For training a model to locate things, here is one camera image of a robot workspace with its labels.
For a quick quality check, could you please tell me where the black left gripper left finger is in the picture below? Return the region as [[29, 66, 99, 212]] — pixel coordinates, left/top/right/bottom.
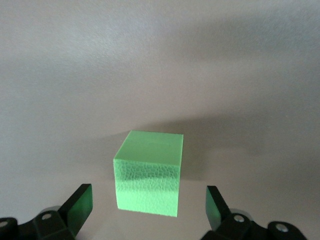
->
[[0, 183, 95, 240]]

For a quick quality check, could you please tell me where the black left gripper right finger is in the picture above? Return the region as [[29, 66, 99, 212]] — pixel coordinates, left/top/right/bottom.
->
[[201, 185, 307, 240]]

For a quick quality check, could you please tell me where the green foam cube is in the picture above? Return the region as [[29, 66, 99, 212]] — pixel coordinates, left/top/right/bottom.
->
[[112, 129, 185, 218]]

